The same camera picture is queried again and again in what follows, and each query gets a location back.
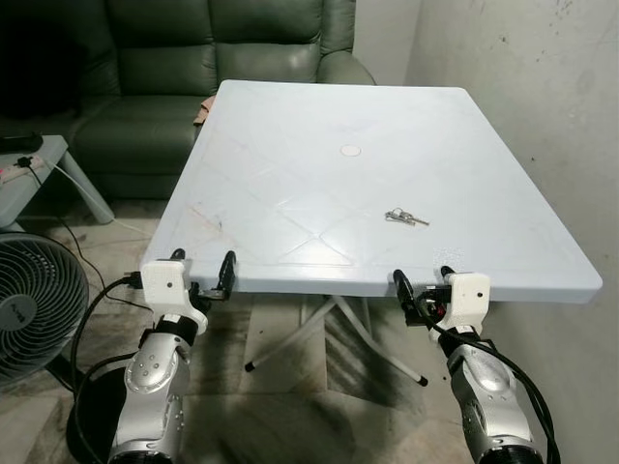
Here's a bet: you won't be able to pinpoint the silver keys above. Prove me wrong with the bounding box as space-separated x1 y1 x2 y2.
384 207 430 228

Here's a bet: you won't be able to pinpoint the white plastic folding table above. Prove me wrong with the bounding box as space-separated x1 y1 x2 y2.
140 79 604 388

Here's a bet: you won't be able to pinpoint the small brown item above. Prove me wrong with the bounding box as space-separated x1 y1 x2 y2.
192 95 216 128

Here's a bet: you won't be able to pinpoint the black floor fan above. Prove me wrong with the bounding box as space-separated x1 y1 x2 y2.
0 232 129 464

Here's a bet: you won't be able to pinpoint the small grey side table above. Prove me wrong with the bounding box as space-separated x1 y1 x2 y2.
0 134 115 233

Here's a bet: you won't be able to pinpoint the dark green leather sofa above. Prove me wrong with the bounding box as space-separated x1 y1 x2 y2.
0 0 376 202

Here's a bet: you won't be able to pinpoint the flat black device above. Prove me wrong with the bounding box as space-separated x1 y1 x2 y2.
0 132 44 155

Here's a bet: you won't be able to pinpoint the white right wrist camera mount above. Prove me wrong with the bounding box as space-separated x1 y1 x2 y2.
443 272 492 335

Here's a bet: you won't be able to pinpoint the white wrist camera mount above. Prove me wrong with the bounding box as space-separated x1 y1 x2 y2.
140 259 210 335
443 272 492 335

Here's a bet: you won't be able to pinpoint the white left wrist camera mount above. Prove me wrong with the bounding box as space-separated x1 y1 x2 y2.
140 259 210 335

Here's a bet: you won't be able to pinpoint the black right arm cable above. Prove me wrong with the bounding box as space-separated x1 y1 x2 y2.
414 298 563 464

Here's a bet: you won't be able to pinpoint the thin white cable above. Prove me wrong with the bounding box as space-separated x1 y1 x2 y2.
50 159 148 235

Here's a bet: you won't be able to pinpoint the thin black floor cable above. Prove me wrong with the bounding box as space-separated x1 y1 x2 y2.
17 155 136 308

